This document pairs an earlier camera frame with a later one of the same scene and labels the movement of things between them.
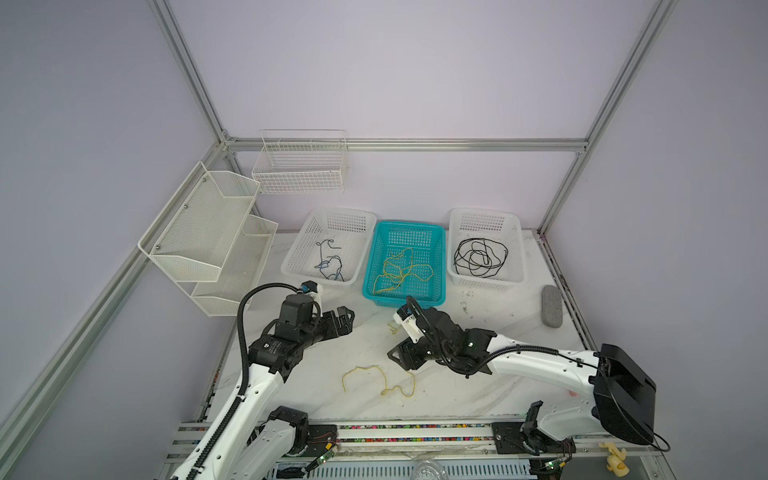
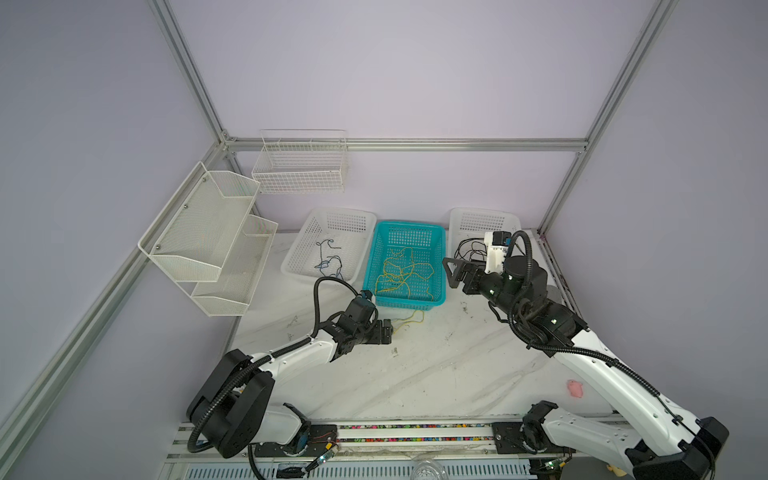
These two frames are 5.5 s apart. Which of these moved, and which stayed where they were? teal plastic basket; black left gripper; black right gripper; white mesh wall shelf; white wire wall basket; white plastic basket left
Moved: black right gripper; black left gripper
Stayed: teal plastic basket; white mesh wall shelf; white plastic basket left; white wire wall basket
